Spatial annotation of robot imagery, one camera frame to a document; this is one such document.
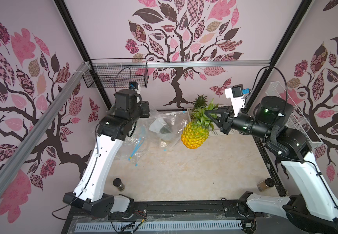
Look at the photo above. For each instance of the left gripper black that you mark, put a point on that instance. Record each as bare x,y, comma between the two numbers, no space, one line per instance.
143,105

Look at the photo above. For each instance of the black wire wall basket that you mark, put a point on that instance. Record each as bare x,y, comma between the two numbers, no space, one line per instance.
117,73

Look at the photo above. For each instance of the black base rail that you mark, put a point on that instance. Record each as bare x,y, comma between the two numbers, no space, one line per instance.
223,209

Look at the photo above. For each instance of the white slotted cable duct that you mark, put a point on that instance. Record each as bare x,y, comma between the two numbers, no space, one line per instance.
157,226

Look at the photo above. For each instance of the dark lidded spice jar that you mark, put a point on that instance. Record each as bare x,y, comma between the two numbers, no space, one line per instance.
117,182

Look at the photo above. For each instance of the aluminium frame bar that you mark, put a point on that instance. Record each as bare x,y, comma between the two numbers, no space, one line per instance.
14,163
187,63

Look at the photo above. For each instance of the amber bottle black cap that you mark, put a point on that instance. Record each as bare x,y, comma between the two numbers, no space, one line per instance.
265,184

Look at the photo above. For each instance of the zip-top bag clear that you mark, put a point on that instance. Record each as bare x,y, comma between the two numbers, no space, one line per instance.
128,152
177,121
153,126

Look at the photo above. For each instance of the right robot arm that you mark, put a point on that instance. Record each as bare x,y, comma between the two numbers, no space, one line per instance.
315,208

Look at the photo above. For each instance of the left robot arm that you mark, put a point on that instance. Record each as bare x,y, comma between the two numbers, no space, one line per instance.
113,129

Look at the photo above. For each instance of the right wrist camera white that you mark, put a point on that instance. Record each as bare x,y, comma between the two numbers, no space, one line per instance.
237,94

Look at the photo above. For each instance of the pineapple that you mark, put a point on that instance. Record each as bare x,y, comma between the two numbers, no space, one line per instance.
200,104
165,131
197,130

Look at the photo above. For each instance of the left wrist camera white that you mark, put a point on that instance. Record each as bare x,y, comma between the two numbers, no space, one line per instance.
134,86

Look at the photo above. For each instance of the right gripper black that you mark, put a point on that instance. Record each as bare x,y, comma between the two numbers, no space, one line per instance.
226,122

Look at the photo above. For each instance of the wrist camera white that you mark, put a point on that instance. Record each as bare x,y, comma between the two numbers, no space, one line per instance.
237,94
134,86

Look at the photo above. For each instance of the white plastic basket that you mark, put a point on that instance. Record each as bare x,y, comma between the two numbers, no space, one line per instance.
216,131

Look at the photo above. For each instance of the aluminium frame bar back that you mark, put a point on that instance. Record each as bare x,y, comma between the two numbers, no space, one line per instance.
187,63

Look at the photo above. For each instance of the aluminium frame bar left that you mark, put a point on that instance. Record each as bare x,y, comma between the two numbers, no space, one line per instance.
14,163

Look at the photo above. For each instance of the white wire wall shelf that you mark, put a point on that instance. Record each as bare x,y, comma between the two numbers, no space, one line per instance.
297,120

